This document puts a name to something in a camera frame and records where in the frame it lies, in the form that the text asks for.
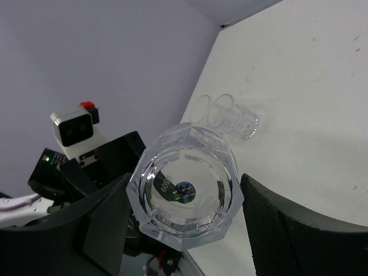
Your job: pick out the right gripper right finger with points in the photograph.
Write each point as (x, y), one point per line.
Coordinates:
(287, 238)

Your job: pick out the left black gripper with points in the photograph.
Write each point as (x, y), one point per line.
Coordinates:
(102, 165)

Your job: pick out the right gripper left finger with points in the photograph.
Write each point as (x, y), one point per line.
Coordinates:
(85, 238)

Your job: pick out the clear glass with sticker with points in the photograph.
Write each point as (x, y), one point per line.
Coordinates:
(185, 191)

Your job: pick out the clear faceted glass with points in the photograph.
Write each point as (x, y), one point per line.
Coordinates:
(230, 116)

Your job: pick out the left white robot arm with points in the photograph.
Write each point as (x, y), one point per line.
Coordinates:
(59, 180)

